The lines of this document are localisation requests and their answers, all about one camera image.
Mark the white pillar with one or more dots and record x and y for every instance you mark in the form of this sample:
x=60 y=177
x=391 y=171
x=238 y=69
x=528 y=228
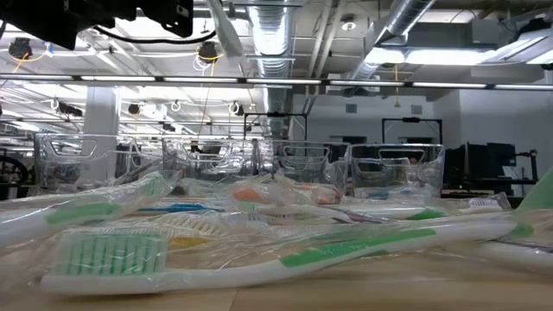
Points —
x=101 y=142

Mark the clear plastic bin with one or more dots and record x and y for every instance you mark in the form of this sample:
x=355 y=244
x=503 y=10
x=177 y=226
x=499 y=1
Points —
x=78 y=155
x=302 y=162
x=397 y=162
x=207 y=160

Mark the black wheel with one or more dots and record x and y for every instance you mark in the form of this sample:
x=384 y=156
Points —
x=10 y=170

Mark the green white wrapped toothbrush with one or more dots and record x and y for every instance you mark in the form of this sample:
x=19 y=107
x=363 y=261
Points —
x=108 y=259
x=82 y=212
x=425 y=214

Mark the long light bar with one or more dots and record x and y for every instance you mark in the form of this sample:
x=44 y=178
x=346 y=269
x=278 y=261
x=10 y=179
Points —
x=281 y=80

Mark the round ceiling lamp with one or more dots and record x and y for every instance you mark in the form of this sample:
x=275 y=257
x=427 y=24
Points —
x=348 y=22

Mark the ceiling light panel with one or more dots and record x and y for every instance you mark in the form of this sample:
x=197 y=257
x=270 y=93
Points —
x=432 y=56

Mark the black monitors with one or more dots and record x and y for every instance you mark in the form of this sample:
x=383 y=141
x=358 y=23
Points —
x=479 y=160

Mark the black stand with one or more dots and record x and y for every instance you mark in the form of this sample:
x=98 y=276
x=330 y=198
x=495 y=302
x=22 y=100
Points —
x=533 y=164

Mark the green cloth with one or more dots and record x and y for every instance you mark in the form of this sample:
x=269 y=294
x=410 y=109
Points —
x=540 y=194

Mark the silver round ventilation duct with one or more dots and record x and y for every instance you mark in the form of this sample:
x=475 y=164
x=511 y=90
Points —
x=270 y=34

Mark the silver slanted ventilation duct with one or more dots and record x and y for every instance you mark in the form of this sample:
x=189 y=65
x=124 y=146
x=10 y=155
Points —
x=402 y=17

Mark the black frame rig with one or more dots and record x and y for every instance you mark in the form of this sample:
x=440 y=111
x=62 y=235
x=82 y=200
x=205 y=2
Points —
x=410 y=120

